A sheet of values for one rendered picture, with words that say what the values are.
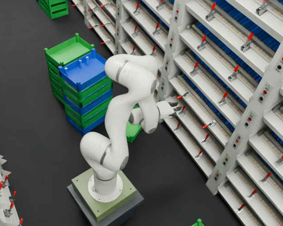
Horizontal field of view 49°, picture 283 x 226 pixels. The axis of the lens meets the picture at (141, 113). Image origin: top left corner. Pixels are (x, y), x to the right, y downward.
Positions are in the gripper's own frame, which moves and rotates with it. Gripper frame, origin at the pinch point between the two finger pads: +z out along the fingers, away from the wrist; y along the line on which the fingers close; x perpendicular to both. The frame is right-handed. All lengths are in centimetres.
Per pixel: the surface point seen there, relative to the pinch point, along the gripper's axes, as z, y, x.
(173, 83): 19.8, -26.1, -8.3
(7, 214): -98, 15, -28
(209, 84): 18.9, -0.1, 13.5
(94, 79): -27, -50, -16
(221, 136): 20.6, 23.8, -7.7
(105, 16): 27, -139, -24
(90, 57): -19, -72, -16
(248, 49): 10, 16, 50
